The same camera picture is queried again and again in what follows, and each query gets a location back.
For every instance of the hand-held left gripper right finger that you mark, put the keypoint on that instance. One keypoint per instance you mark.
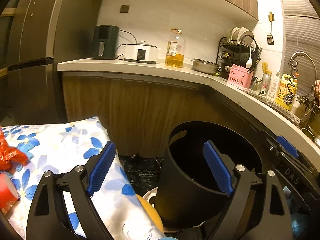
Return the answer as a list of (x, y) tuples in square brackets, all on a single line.
[(217, 167)]

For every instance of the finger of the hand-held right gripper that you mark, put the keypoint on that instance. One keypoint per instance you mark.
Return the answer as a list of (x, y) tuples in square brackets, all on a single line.
[(287, 146)]

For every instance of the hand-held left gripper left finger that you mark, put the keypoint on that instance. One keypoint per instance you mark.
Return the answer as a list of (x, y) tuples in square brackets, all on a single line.
[(101, 168)]

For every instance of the black trash bin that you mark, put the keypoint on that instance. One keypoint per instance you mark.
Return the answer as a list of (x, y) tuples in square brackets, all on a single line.
[(190, 180)]

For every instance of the black plastic bag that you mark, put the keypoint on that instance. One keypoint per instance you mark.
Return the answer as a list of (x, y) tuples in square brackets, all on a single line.
[(142, 171)]

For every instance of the red plastic bag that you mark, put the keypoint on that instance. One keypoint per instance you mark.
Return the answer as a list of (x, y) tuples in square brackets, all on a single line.
[(11, 155)]

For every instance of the red paper cup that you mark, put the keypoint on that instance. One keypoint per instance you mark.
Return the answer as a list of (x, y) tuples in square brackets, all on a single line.
[(7, 195)]

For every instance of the person's right hand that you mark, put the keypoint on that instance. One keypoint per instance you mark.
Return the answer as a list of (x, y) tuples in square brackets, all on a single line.
[(298, 223)]

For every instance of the round sink strainer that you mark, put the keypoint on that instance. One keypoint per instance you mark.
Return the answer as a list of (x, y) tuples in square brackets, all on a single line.
[(308, 133)]

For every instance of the blue floral tablecloth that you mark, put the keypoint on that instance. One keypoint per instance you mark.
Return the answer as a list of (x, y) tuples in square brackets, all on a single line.
[(62, 145)]

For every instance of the coiled black faucet sprayer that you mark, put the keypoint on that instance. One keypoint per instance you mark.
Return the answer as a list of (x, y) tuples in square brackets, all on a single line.
[(290, 95)]

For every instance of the yellow detergent bottle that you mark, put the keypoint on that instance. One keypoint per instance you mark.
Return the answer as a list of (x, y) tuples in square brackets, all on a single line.
[(282, 92)]

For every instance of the round metal base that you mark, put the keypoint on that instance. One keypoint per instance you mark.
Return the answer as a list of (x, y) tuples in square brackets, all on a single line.
[(148, 195)]

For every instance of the white pump bottle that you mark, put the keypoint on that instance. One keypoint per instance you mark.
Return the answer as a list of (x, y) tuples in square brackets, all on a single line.
[(273, 87)]

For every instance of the silver beer can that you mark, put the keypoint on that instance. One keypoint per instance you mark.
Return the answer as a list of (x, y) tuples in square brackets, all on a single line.
[(265, 87)]

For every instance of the pink cloth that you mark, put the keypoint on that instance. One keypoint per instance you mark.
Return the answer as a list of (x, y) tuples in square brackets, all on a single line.
[(318, 87)]

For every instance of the yellow round object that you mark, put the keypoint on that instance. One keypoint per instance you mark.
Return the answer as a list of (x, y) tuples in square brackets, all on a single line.
[(152, 215)]

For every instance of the kitchen counter with wooden cabinets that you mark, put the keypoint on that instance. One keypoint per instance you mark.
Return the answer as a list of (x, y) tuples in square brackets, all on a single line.
[(125, 100)]

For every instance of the yellow lattice scrubber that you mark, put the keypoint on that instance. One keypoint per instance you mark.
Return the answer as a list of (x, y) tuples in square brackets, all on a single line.
[(266, 68)]

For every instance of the pink utensil holder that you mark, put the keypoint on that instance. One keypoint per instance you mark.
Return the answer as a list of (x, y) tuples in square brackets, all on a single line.
[(238, 78)]

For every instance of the steel kitchen faucet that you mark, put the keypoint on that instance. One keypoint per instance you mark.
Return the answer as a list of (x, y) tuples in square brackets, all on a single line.
[(303, 55)]

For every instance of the white ceramic spoon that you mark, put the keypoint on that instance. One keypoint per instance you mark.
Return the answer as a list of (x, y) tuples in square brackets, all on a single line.
[(249, 61)]

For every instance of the black chopsticks bundle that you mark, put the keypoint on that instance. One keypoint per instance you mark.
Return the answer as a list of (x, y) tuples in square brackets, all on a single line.
[(258, 50)]

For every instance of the stainless steel bowl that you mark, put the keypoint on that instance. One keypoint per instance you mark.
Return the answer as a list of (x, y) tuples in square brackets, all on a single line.
[(206, 66)]

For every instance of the hanging slotted spatula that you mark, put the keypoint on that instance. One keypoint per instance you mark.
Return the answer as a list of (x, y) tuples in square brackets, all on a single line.
[(270, 39)]

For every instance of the grey window blinds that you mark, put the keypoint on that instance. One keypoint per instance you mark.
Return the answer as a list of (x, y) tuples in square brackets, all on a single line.
[(302, 30)]

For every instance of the white plate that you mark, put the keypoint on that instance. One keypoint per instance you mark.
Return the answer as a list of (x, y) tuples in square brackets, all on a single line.
[(247, 35), (237, 33), (231, 35)]

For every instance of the cooking oil bottle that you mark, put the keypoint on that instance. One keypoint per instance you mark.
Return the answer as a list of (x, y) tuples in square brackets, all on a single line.
[(175, 55)]

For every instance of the white electric cooker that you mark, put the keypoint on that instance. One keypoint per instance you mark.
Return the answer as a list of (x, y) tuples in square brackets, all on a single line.
[(140, 53)]

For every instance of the black air fryer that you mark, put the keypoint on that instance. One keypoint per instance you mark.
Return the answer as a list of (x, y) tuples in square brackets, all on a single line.
[(105, 40)]

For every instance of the dark steel refrigerator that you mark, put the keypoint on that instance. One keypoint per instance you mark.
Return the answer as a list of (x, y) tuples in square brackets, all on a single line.
[(37, 30)]

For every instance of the wooden framed glass door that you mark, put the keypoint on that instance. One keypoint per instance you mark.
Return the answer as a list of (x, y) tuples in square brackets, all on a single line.
[(4, 42)]

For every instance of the dark wall socket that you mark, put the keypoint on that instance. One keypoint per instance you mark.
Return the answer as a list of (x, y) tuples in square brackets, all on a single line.
[(124, 9)]

